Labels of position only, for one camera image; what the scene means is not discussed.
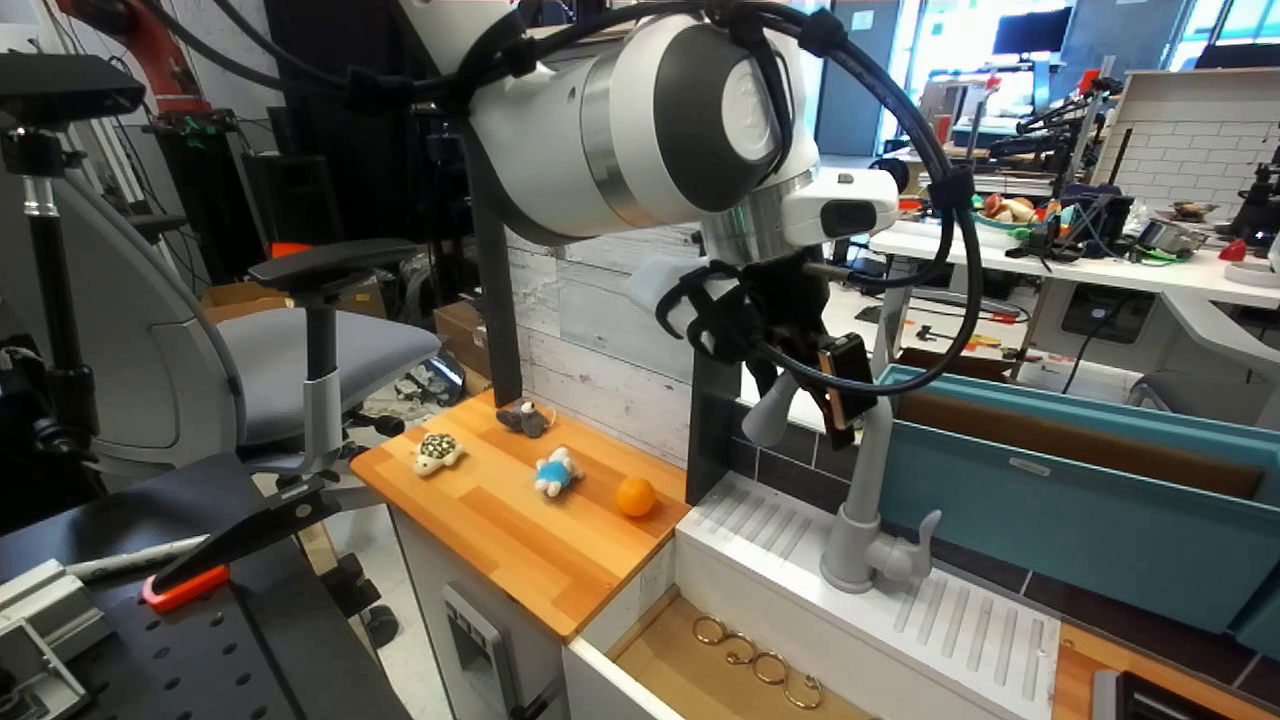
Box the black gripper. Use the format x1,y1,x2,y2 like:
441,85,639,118
653,250,889,452

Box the grey kitchen faucet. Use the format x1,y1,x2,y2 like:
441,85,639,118
741,372,945,598

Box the white sink with drainboard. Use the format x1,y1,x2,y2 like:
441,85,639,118
554,470,1070,720

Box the orange ball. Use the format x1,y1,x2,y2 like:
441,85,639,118
612,472,659,526

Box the white marble backsplash panel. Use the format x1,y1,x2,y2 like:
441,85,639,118
502,228,711,472

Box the teal plastic bin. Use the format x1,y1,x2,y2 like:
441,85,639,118
872,363,1280,661

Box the white cluttered workbench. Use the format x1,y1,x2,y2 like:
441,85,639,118
862,214,1280,423

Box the blue and white plush toy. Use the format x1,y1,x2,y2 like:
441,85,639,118
533,445,584,505

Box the grey door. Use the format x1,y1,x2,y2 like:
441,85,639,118
810,0,905,163

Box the wooden butcher block countertop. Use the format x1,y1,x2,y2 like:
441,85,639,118
349,388,692,643

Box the brown cardboard box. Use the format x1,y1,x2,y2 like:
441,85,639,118
426,295,495,384

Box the dark computer monitor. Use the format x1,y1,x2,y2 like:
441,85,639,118
988,10,1077,62

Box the small turtle toy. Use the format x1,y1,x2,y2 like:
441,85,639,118
411,428,467,482

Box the white tile panel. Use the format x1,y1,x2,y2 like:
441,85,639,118
1101,64,1280,221

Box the grey office chair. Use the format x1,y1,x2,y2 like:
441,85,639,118
47,167,447,490

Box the silver aluminium extrusion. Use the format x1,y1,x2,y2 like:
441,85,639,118
0,556,117,720

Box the wide black frame post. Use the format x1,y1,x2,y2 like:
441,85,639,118
685,340,751,509

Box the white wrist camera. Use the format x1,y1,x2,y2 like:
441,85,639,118
780,163,905,254

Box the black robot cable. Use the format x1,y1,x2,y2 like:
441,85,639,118
452,0,988,402

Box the narrow black frame post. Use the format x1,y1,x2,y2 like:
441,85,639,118
461,118,527,413

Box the black device with frame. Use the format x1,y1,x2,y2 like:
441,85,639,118
1086,667,1210,720

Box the white cabinet with handle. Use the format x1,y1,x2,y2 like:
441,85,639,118
388,509,580,720

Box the black clamp with orange handle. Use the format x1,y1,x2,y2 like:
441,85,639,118
134,478,369,622

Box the black camera stand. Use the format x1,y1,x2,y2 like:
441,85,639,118
0,53,153,532

